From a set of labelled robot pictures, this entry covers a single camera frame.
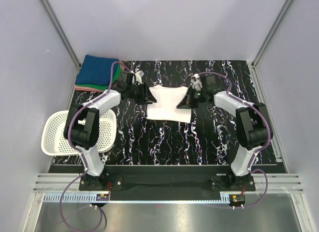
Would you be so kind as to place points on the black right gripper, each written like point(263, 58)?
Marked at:
point(190, 99)

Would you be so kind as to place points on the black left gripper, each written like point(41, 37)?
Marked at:
point(142, 94)

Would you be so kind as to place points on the white Coca-Cola print t-shirt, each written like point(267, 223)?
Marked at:
point(165, 109)

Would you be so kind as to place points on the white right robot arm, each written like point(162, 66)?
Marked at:
point(253, 129)

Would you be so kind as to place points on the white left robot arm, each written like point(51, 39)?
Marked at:
point(82, 127)

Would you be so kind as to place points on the folded green t-shirt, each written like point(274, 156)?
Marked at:
point(104, 87)

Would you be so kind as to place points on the folded blue t-shirt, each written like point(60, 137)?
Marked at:
point(93, 62)

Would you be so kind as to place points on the folded pink t-shirt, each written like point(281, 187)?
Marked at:
point(87, 88)

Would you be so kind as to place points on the white perforated plastic basket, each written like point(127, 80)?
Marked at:
point(53, 142)

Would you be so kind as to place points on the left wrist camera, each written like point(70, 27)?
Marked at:
point(127, 79)

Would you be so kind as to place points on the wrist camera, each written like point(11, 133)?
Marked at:
point(127, 79)
point(206, 82)

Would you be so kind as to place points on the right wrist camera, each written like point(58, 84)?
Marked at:
point(206, 82)

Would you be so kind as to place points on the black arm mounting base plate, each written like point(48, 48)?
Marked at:
point(210, 170)

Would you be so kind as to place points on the left aluminium frame post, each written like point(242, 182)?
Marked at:
point(58, 28)

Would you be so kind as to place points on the aluminium frame post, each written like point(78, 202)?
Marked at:
point(276, 24)
point(58, 28)

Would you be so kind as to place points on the white slotted cable duct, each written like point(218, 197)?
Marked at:
point(76, 198)

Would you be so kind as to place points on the right aluminium frame post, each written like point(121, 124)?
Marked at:
point(276, 24)

